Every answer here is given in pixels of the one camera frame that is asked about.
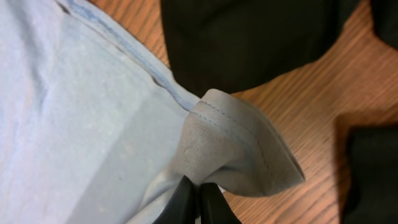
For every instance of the black crumpled garment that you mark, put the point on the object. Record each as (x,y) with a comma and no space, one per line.
(325,72)

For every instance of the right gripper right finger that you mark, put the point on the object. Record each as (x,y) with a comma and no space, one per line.
(214,208)

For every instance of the light blue printed t-shirt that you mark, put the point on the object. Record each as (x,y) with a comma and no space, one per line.
(94,128)

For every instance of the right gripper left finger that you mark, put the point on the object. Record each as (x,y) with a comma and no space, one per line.
(181,208)

